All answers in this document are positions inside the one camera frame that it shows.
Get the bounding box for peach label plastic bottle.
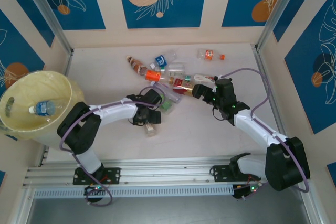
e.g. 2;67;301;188
145;123;156;137

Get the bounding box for white red label bottle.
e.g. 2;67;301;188
185;73;218;84

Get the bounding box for red gold tea bottle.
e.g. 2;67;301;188
172;78;196;97

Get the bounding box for clear purple tinted bottle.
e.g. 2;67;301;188
150;81;182;103

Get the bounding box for orange label bottle brown cap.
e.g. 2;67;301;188
145;69;175;83

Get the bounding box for brown label plastic bottle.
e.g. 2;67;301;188
125;55;149;77

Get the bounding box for orange soda bottle orange cap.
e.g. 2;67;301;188
196;48;226;62

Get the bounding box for blue cola label bottle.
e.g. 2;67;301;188
28;100;66;117

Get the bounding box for cream plastic bin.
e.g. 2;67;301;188
0;70;85;154

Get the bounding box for clear bottle white label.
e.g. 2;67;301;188
157;62;186;78

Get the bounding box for blue label plastic bottle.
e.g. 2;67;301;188
149;49;178;70

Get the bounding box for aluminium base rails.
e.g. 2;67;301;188
22;155;314;189

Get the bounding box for left controller board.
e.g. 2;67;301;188
83;185;108;196

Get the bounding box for controller board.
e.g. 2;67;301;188
83;185;108;196
233;184;263;200

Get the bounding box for grey metal sheet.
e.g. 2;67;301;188
25;197;312;224

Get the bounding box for right controller board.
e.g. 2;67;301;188
233;184;263;200

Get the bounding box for right aluminium side rail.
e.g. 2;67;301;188
250;43;297;162

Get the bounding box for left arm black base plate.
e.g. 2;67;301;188
72;167;121;185

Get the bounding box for white slotted cable duct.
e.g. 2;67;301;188
33;184;234;198

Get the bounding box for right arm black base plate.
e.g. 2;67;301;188
209;165;262;183

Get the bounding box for right aluminium post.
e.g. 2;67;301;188
255;0;308;51

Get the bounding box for aluminium post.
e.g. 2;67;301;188
17;0;75;55
255;0;308;51

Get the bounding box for left aluminium post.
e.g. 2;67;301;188
17;0;75;55

